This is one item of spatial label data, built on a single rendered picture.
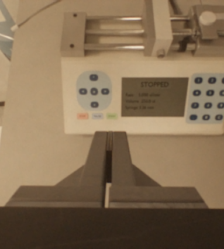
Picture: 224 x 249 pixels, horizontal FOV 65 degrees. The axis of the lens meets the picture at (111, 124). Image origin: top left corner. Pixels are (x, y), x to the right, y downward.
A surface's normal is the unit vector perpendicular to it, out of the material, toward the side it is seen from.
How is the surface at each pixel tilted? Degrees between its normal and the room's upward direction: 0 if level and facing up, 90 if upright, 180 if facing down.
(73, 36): 0
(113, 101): 37
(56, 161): 0
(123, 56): 0
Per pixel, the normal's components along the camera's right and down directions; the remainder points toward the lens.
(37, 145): -0.01, -0.33
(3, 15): 0.30, 0.79
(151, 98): -0.01, 0.30
